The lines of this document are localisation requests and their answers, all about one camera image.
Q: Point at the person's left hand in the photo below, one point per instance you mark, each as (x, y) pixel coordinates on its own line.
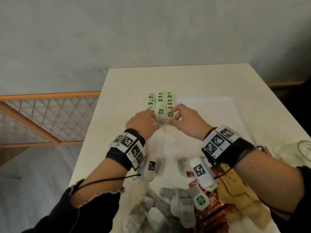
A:
(143, 124)

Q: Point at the person's right hand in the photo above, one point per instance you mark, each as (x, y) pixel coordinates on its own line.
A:
(192, 121)

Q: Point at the white tea bag green tag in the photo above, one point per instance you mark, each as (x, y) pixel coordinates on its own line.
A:
(160, 111)
(170, 114)

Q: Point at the white tray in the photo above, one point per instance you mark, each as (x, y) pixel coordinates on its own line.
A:
(213, 109)

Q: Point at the rows of laid tea bags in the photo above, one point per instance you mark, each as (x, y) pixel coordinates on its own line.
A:
(158, 98)

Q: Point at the red stirrer sticks bundle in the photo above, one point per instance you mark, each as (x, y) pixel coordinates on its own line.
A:
(267, 150)

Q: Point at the pile of tea bags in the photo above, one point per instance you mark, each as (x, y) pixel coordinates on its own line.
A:
(165, 208)

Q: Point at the pile of brown sugar packets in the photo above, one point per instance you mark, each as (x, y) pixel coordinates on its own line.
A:
(238, 196)

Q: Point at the pile of red coffee sachets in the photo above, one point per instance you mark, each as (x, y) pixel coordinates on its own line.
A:
(213, 211)

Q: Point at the person's right forearm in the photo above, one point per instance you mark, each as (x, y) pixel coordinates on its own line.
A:
(269, 179)

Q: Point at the person's left forearm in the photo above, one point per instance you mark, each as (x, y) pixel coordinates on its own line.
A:
(102, 181)

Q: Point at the black left wristband marker tags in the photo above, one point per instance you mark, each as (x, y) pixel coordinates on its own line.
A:
(126, 148)

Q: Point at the wooden lattice screen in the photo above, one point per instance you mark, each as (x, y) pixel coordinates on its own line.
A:
(48, 95)

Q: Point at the clear glass jar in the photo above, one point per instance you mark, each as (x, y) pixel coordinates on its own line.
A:
(294, 152)

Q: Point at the black furniture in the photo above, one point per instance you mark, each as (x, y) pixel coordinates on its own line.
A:
(301, 111)

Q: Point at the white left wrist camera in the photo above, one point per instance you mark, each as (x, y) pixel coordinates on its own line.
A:
(150, 168)

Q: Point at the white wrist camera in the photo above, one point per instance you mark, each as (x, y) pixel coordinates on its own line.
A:
(150, 168)
(201, 173)

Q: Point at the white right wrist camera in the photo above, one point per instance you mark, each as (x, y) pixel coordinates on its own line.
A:
(201, 173)

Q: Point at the wooden wall rail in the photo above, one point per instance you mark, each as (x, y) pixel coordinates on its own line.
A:
(284, 84)

